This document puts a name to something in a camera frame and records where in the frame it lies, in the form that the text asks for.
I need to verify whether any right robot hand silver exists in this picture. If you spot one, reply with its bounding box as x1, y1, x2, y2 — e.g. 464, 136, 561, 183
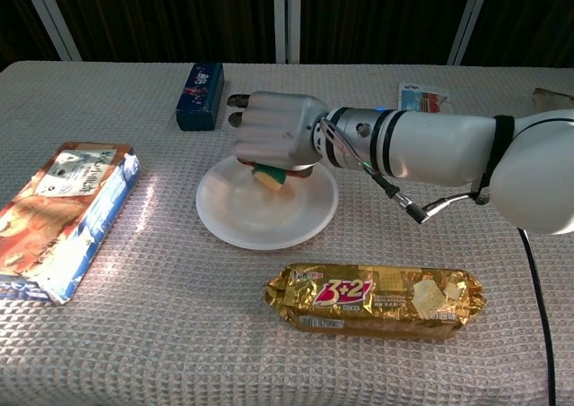
226, 91, 331, 178

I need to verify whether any dark brown curtain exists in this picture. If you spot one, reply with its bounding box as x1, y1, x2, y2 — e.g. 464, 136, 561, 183
0, 0, 574, 72

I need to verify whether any dark blue long box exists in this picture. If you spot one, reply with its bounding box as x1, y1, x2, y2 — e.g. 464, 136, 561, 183
175, 62, 226, 133

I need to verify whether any orange blue snack box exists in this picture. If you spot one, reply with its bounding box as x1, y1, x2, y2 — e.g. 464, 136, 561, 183
0, 141, 142, 307

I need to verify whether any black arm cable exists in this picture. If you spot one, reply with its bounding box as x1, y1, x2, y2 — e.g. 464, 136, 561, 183
362, 159, 558, 406

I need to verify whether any white slanted frame post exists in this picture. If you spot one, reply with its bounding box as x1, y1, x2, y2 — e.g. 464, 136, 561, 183
18, 0, 83, 62
447, 0, 494, 65

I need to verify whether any beige waffle tablecloth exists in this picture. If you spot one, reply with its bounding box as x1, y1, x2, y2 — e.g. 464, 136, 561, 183
0, 60, 574, 406

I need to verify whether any green and yellow sponge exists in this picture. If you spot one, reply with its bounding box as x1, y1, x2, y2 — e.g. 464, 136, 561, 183
250, 163, 288, 192

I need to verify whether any gold biscuit packet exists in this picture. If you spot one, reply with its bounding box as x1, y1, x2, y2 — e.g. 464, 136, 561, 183
263, 263, 488, 341

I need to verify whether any white upright frame post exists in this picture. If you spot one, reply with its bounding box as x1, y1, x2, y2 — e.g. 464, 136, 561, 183
272, 0, 287, 65
286, 0, 301, 65

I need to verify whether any white round plate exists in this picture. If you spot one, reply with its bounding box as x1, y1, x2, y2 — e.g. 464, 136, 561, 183
195, 154, 340, 251

